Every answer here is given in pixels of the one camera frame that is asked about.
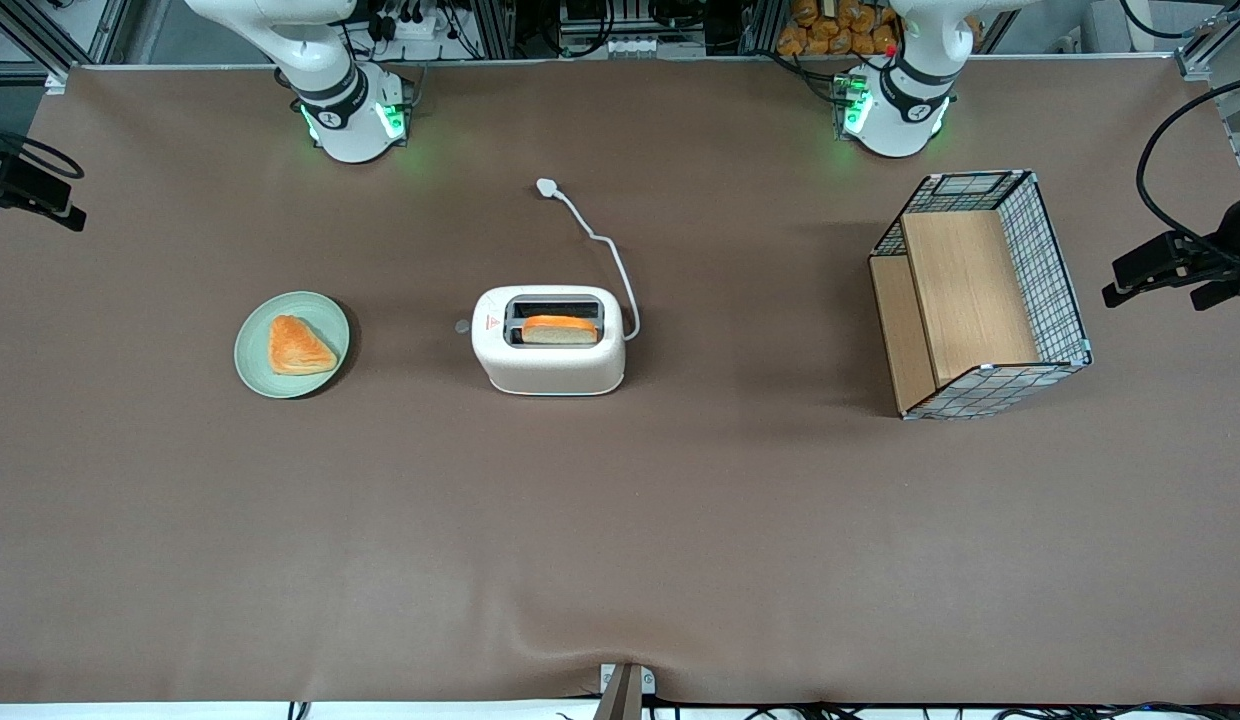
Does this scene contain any white two-slot toaster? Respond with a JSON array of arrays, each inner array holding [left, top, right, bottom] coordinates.
[[470, 285, 628, 398]]

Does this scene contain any wooden step shelf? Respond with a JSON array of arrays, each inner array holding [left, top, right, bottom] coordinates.
[[869, 209, 1041, 414]]

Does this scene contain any green round plate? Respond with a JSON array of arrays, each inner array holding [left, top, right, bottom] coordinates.
[[234, 291, 351, 400]]

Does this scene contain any triangular puff pastry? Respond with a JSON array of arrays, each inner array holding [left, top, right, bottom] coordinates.
[[269, 315, 339, 377]]

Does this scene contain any white power strip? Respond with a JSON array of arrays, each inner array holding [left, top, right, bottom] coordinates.
[[365, 0, 451, 46]]

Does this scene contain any bag of bread rolls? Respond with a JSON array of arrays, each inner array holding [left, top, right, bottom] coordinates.
[[775, 0, 984, 58]]

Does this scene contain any toast bread slice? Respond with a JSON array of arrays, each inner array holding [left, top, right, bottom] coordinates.
[[521, 315, 599, 346]]

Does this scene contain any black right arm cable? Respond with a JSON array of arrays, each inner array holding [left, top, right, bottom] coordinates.
[[0, 120, 85, 181]]

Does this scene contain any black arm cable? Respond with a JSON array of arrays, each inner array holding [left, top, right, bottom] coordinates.
[[1136, 75, 1240, 269], [0, 120, 85, 181]]

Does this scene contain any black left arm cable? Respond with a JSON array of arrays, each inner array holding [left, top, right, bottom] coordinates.
[[1136, 75, 1240, 269]]

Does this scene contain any wire mesh basket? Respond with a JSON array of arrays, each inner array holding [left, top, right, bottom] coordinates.
[[869, 169, 1094, 421]]

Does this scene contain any aluminium frame post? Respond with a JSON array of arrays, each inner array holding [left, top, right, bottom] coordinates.
[[1175, 0, 1240, 191], [0, 0, 131, 93]]

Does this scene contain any white toaster cable with plug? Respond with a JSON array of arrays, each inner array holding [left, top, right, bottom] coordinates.
[[536, 178, 642, 342]]

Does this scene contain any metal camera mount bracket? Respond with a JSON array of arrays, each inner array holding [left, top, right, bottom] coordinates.
[[592, 662, 657, 720]]

